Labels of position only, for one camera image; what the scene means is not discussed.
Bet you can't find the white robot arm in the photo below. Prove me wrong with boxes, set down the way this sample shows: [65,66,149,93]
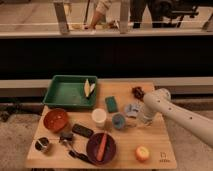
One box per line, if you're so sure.
[138,88,213,148]

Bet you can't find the blue small cup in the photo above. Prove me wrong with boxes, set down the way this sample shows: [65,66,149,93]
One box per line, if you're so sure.
[112,113,126,130]

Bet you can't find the white paper cup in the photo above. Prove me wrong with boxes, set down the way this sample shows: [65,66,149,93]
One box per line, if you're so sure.
[91,108,107,128]

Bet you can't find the small metal cup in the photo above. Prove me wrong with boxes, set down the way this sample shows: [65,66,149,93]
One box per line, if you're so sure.
[35,137,50,153]

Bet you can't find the light blue crumpled cloth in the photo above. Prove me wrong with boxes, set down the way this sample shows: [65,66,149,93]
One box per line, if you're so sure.
[124,103,142,118]

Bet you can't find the dark brown grape bunch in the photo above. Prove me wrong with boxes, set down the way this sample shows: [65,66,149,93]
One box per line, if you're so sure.
[132,87,145,100]

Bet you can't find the red yellow apple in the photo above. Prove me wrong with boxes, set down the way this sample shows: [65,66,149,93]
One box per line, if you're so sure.
[135,146,150,162]

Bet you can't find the green sponge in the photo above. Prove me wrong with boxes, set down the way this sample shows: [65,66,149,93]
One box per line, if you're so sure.
[105,96,118,113]

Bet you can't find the orange carrot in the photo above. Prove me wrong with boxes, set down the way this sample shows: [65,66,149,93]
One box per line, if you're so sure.
[96,133,107,161]

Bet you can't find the yellow white banana peel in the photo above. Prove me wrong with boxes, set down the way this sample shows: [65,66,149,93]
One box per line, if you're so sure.
[84,80,95,98]

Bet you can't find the black rectangular remote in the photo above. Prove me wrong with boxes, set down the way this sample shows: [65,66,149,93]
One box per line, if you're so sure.
[72,124,94,138]

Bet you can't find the dark metal clip tool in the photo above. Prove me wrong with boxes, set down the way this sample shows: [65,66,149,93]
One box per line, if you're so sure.
[59,132,74,145]

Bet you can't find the green plastic tray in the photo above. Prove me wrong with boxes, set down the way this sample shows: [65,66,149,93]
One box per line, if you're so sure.
[43,75,98,109]

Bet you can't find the red wooden bowl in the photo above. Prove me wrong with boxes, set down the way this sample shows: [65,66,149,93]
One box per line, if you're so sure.
[43,108,68,133]

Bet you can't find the person in background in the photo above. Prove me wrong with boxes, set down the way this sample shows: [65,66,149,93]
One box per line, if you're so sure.
[89,0,163,29]

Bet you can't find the black handled utensil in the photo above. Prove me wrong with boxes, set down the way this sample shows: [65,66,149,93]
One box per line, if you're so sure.
[69,150,92,164]

